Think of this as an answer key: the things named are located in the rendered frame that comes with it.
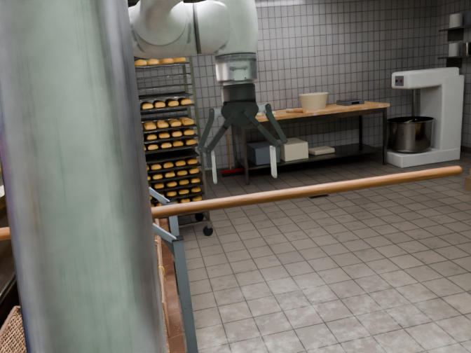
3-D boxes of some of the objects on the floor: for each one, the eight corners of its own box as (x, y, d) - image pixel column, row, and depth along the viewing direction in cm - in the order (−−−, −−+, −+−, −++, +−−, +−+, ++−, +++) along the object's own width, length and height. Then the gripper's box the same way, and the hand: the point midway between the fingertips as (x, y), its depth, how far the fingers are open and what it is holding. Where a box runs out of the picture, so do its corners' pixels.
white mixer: (402, 169, 555) (404, 72, 522) (376, 160, 618) (376, 73, 585) (465, 160, 574) (470, 66, 540) (433, 152, 636) (437, 67, 603)
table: (244, 185, 547) (239, 120, 525) (233, 173, 623) (227, 115, 601) (389, 164, 587) (390, 103, 564) (362, 155, 663) (361, 100, 640)
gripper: (179, 87, 82) (190, 188, 86) (298, 78, 84) (303, 177, 88) (180, 88, 89) (190, 181, 93) (289, 80, 91) (294, 171, 96)
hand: (244, 174), depth 91 cm, fingers open, 13 cm apart
